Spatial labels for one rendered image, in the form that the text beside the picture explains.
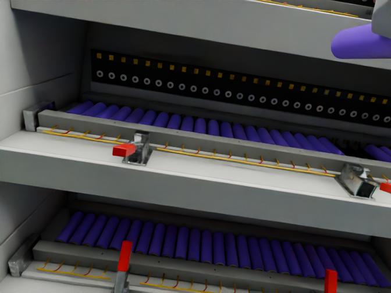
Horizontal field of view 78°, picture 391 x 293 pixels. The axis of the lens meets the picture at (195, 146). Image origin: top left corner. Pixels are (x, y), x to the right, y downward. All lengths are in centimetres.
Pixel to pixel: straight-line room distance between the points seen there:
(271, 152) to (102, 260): 28
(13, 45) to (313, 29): 34
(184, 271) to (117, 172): 18
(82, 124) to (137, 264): 21
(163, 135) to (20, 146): 16
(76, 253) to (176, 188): 19
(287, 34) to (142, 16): 16
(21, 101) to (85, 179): 13
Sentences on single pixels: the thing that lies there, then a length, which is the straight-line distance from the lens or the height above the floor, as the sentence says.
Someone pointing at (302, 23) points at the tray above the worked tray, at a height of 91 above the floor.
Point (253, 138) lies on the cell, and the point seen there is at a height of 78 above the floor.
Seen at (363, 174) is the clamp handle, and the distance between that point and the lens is 35.
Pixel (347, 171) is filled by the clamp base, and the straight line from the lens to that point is 35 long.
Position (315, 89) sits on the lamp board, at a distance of 47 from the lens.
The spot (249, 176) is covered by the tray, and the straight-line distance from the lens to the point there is 30.
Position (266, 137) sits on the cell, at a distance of 38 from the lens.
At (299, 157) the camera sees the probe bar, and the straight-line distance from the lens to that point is 34.
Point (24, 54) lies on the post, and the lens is 38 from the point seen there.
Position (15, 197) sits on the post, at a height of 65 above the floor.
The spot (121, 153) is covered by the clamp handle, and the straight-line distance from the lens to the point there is 22.
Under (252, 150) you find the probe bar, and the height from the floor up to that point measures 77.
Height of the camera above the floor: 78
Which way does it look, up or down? 4 degrees down
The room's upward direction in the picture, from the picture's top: 9 degrees clockwise
